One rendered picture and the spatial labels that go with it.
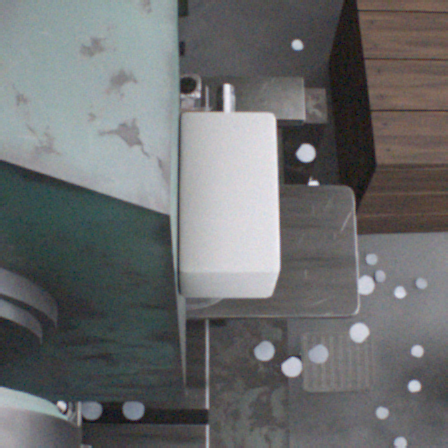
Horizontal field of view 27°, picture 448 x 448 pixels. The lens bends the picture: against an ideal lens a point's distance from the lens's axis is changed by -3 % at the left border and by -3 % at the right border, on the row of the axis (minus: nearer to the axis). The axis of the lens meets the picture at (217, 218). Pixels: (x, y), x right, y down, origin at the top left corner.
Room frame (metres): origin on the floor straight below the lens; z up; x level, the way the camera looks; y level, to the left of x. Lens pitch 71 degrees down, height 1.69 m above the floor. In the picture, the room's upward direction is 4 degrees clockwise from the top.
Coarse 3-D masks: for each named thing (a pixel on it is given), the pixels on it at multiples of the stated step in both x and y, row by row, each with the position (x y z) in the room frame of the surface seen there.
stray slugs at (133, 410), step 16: (304, 144) 0.47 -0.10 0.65; (304, 160) 0.45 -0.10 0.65; (368, 288) 0.29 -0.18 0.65; (352, 336) 0.24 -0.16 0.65; (256, 352) 0.21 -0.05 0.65; (272, 352) 0.21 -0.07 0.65; (320, 352) 0.21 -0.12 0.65; (288, 368) 0.19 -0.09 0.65; (96, 416) 0.12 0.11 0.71; (128, 416) 0.12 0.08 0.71
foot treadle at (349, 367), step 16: (304, 336) 0.34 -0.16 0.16; (320, 336) 0.34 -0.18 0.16; (336, 336) 0.34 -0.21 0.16; (368, 336) 0.35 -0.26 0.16; (304, 352) 0.31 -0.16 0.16; (336, 352) 0.32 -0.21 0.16; (352, 352) 0.32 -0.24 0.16; (368, 352) 0.32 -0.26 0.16; (304, 368) 0.29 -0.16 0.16; (320, 368) 0.29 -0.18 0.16; (336, 368) 0.29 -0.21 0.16; (352, 368) 0.29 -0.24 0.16; (368, 368) 0.29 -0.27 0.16; (304, 384) 0.26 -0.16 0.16; (320, 384) 0.26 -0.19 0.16; (336, 384) 0.26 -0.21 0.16; (352, 384) 0.26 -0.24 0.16; (368, 384) 0.26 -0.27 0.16
